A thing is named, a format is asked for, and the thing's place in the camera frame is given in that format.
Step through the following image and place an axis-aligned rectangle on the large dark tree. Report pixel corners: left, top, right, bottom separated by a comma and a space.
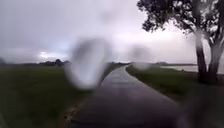
136, 0, 224, 85

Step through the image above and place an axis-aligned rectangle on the wet grey asphalt path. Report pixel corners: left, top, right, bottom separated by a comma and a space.
68, 64, 183, 128

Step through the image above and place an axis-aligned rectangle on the grass verge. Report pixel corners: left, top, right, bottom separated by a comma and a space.
125, 63, 224, 128

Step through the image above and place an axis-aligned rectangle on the distant row of trees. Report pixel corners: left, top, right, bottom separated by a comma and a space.
19, 58, 73, 67

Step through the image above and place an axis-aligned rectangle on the stretch of water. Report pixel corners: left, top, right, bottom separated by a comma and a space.
160, 64, 224, 75

